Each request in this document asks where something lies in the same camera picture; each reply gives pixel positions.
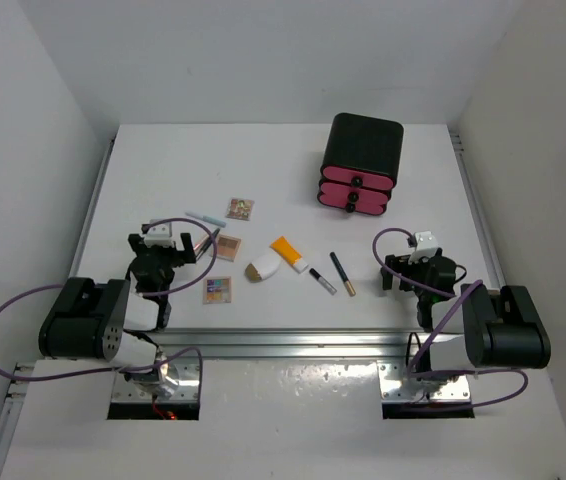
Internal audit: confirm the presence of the four-pan brown eyeshadow palette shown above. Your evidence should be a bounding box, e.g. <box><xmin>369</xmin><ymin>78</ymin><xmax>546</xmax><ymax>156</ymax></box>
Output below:
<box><xmin>217</xmin><ymin>234</ymin><xmax>242</xmax><ymax>262</ymax></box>

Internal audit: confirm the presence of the colourful glitter eyeshadow palette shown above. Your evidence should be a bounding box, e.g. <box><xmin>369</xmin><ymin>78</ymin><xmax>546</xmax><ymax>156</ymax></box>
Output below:
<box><xmin>203</xmin><ymin>276</ymin><xmax>232</xmax><ymax>305</ymax></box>

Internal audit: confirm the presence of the nine-pan orange eyeshadow palette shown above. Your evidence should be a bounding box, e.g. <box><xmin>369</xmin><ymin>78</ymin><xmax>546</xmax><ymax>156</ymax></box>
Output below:
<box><xmin>226</xmin><ymin>197</ymin><xmax>254</xmax><ymax>221</ymax></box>

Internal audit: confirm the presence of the white compact with gold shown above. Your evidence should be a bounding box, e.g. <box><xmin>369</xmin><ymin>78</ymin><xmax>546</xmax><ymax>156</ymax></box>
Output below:
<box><xmin>244</xmin><ymin>252</ymin><xmax>281</xmax><ymax>283</ymax></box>

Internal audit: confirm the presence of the orange tube white cap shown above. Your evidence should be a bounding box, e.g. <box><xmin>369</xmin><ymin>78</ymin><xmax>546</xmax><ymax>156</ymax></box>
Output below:
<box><xmin>270</xmin><ymin>236</ymin><xmax>309</xmax><ymax>273</ymax></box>

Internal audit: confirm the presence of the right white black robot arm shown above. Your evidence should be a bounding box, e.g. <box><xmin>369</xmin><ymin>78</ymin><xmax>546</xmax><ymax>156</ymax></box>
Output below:
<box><xmin>381</xmin><ymin>250</ymin><xmax>551</xmax><ymax>379</ymax></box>

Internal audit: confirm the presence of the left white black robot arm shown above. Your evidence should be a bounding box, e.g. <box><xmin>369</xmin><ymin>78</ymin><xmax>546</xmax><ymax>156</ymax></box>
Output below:
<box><xmin>38</xmin><ymin>226</ymin><xmax>196</xmax><ymax>400</ymax></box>

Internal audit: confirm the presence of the pink slim pencil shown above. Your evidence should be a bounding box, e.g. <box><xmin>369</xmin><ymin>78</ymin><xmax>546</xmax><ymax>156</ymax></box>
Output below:
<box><xmin>193</xmin><ymin>235</ymin><xmax>209</xmax><ymax>255</ymax></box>

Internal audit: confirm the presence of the white and blue pen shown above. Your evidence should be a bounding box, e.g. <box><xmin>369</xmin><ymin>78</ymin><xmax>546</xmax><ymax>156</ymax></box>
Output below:
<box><xmin>185</xmin><ymin>211</ymin><xmax>227</xmax><ymax>228</ymax></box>

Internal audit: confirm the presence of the dark teal gold pencil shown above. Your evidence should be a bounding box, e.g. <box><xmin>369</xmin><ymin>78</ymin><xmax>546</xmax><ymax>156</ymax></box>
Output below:
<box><xmin>329</xmin><ymin>252</ymin><xmax>356</xmax><ymax>297</ymax></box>

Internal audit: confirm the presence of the silver glitter tube black cap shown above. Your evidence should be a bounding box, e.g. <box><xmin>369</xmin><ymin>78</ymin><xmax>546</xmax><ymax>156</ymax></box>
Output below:
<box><xmin>309</xmin><ymin>268</ymin><xmax>337</xmax><ymax>295</ymax></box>

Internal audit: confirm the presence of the black drawer cabinet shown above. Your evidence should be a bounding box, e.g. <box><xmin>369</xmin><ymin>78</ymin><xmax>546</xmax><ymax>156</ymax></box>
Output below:
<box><xmin>321</xmin><ymin>112</ymin><xmax>404</xmax><ymax>185</ymax></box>

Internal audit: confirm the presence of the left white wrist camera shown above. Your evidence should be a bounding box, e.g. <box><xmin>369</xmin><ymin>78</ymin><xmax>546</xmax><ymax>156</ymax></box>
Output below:
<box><xmin>142</xmin><ymin>222</ymin><xmax>175</xmax><ymax>248</ymax></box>

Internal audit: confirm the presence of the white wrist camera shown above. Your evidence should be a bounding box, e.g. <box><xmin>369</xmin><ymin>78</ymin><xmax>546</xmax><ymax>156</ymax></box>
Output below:
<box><xmin>408</xmin><ymin>231</ymin><xmax>440</xmax><ymax>264</ymax></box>
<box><xmin>142</xmin><ymin>222</ymin><xmax>175</xmax><ymax>248</ymax></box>

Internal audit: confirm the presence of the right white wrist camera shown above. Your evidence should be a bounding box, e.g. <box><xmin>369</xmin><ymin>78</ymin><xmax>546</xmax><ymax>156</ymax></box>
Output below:
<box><xmin>408</xmin><ymin>231</ymin><xmax>440</xmax><ymax>264</ymax></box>

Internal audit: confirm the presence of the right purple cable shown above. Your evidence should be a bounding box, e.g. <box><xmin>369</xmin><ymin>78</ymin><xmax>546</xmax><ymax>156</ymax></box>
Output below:
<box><xmin>371</xmin><ymin>227</ymin><xmax>530</xmax><ymax>410</ymax></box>

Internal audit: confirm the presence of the purple cable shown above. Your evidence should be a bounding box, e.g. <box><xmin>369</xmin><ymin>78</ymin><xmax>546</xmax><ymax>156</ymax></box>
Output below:
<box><xmin>0</xmin><ymin>217</ymin><xmax>222</xmax><ymax>385</ymax></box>
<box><xmin>371</xmin><ymin>227</ymin><xmax>530</xmax><ymax>410</ymax></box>

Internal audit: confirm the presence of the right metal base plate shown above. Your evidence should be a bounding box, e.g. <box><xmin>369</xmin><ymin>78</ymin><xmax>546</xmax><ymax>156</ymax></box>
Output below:
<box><xmin>376</xmin><ymin>361</ymin><xmax>471</xmax><ymax>406</ymax></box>

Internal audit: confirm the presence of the metal base plate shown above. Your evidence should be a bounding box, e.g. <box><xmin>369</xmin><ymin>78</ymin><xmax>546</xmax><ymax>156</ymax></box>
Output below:
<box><xmin>376</xmin><ymin>361</ymin><xmax>471</xmax><ymax>406</ymax></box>
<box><xmin>111</xmin><ymin>360</ymin><xmax>201</xmax><ymax>404</ymax></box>

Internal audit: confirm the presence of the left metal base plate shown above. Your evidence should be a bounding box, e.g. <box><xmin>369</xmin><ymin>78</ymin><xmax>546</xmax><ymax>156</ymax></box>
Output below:
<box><xmin>111</xmin><ymin>360</ymin><xmax>201</xmax><ymax>404</ymax></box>

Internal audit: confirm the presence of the aluminium front rail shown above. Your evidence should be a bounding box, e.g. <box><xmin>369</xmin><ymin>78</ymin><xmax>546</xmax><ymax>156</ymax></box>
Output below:
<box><xmin>150</xmin><ymin>328</ymin><xmax>428</xmax><ymax>360</ymax></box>

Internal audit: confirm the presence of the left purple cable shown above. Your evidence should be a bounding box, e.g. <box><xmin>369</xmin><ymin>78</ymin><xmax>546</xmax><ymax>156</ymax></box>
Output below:
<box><xmin>0</xmin><ymin>217</ymin><xmax>222</xmax><ymax>385</ymax></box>

